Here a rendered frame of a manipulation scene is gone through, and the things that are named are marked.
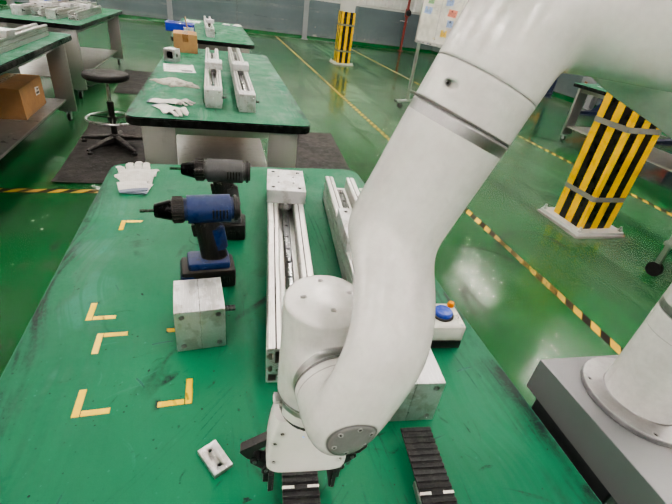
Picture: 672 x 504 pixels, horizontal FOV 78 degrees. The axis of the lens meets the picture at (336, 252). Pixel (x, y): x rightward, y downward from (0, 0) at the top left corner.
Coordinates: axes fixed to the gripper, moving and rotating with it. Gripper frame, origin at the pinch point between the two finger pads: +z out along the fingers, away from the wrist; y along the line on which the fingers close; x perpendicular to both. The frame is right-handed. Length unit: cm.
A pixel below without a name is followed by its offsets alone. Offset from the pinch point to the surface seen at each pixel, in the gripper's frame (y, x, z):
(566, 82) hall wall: 666, 894, 45
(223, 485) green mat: -10.6, 1.2, 4.0
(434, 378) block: 22.3, 11.5, -5.6
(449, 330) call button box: 32.4, 27.5, -1.3
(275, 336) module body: -3.5, 22.4, -4.5
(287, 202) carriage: 0, 76, -5
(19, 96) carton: -198, 338, 42
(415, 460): 17.3, 1.3, 0.5
